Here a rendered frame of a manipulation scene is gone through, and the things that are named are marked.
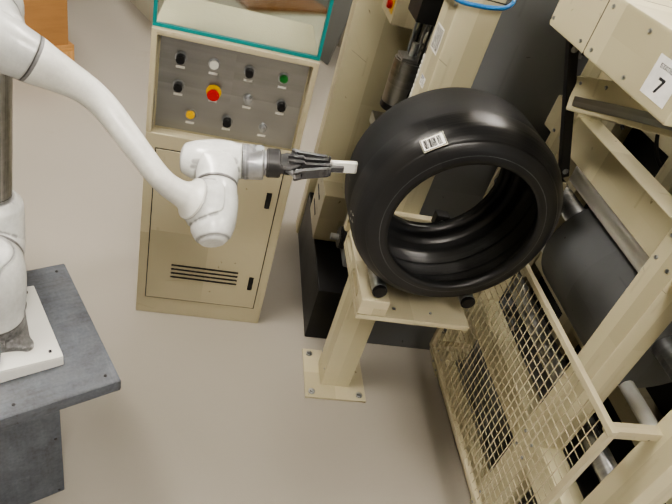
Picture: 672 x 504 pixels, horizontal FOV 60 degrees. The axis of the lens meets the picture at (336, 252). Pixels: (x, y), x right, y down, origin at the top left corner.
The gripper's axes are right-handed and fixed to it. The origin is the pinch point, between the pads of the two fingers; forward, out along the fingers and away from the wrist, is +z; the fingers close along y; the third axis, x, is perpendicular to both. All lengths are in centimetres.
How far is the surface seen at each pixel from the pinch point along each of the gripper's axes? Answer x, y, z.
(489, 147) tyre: -14.2, -11.7, 32.4
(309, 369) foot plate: 124, 36, 3
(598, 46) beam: -37, -1, 56
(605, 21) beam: -42, 1, 57
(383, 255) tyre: 19.6, -12.2, 12.0
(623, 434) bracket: 35, -58, 66
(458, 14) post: -33, 28, 30
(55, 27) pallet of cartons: 73, 293, -163
